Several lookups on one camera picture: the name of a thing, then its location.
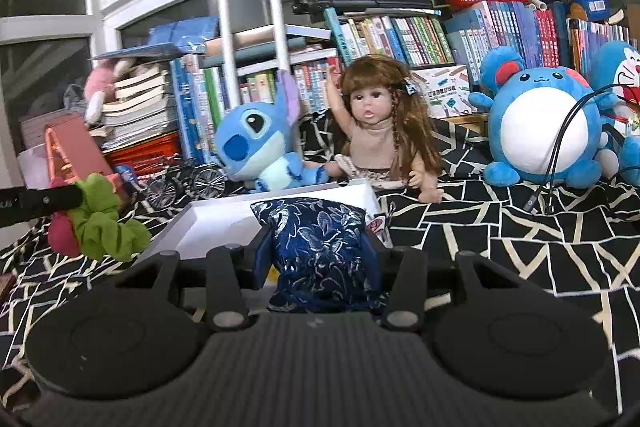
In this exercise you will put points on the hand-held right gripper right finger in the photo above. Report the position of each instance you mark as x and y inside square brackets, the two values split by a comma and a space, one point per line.
[372, 262]

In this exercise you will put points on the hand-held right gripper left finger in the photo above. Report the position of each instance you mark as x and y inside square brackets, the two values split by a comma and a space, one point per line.
[261, 257]

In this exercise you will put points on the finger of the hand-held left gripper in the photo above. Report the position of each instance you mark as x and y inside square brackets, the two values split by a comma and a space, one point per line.
[40, 203]

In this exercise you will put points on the blue brocade pouch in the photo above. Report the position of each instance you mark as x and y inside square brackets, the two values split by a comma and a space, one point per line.
[320, 247]

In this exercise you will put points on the white cardboard box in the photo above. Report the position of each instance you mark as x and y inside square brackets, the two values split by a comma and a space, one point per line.
[215, 227]

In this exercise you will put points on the green and pink plush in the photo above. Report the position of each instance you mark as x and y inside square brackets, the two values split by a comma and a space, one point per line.
[105, 232]

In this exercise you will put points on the pink toy house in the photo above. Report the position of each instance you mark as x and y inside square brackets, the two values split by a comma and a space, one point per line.
[75, 147]

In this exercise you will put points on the blue round badge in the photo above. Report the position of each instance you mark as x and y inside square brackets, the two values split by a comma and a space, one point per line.
[125, 177]

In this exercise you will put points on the blue alien plush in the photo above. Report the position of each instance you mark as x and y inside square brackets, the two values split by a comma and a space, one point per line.
[250, 142]

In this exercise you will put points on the red plastic crate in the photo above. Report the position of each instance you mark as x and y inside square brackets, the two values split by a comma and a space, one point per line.
[145, 152]

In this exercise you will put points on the brown-haired baby doll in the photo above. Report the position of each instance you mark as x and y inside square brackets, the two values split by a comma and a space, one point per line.
[370, 142]

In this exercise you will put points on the miniature metal bicycle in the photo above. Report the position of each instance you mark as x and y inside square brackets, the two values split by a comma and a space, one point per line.
[175, 167]

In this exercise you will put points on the black and white printed blanket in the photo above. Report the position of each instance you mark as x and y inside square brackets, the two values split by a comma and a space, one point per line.
[500, 232]

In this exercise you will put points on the pink rabbit plush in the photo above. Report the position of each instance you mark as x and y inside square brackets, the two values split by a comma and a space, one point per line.
[97, 82]

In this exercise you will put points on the stack of lying books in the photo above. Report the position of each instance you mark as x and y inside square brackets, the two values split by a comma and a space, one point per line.
[140, 107]

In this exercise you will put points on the row of tall picture books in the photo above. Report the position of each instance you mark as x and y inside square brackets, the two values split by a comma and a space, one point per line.
[200, 107]

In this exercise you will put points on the white puzzle box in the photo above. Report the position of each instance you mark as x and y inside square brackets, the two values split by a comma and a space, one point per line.
[445, 92]

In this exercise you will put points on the round blue mouse plush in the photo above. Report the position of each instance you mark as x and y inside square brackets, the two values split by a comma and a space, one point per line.
[540, 132]

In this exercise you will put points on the blue folder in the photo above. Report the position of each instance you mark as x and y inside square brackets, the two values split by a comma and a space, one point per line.
[185, 32]

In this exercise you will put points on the white pipe rack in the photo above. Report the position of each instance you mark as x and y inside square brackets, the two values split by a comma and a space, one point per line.
[277, 7]

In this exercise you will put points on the long row of colourful books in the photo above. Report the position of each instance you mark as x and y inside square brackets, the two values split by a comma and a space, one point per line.
[500, 32]

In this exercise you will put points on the blue robot cat plush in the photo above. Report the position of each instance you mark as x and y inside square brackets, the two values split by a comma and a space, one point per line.
[620, 67]

